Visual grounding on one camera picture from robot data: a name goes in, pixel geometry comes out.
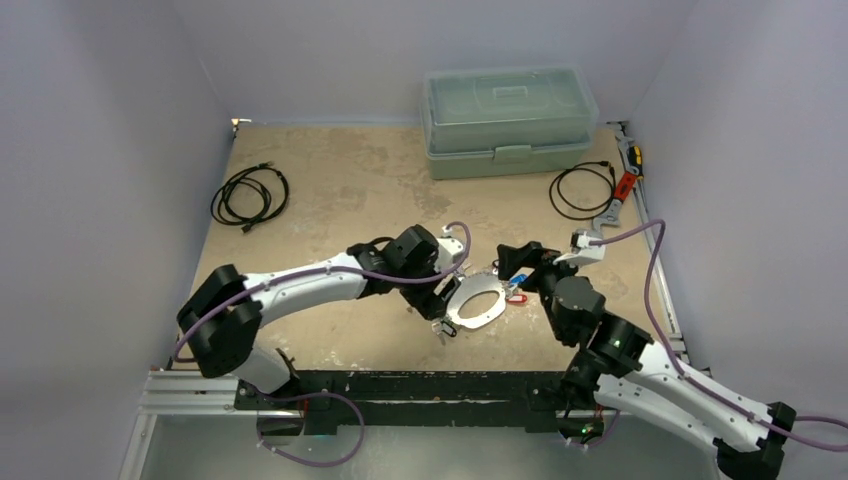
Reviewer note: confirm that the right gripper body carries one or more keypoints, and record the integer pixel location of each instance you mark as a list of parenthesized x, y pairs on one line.
[(525, 263)]

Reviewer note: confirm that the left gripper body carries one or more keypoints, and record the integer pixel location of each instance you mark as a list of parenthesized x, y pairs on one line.
[(423, 297)]

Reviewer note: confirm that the key with blue tag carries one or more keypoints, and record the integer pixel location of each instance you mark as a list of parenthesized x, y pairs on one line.
[(517, 281)]

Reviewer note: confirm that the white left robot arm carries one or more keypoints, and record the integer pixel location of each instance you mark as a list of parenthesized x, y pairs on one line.
[(220, 323)]

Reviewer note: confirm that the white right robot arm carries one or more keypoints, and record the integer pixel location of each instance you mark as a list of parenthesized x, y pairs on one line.
[(620, 365)]

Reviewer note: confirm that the green plastic toolbox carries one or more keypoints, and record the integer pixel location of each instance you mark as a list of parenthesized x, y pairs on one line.
[(506, 121)]

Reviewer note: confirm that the yellow black tool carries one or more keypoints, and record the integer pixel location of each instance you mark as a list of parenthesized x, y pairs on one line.
[(630, 152)]

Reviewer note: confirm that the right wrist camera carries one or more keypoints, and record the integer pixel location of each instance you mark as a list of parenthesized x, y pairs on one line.
[(585, 249)]

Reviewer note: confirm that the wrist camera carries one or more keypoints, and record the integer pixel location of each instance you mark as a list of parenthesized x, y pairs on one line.
[(585, 249), (450, 251)]

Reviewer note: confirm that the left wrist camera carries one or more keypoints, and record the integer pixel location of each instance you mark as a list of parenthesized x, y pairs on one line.
[(450, 251)]

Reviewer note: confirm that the red handled adjustable wrench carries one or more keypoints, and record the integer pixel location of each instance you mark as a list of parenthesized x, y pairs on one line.
[(610, 216)]

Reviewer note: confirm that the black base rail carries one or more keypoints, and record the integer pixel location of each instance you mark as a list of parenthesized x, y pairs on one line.
[(533, 401)]

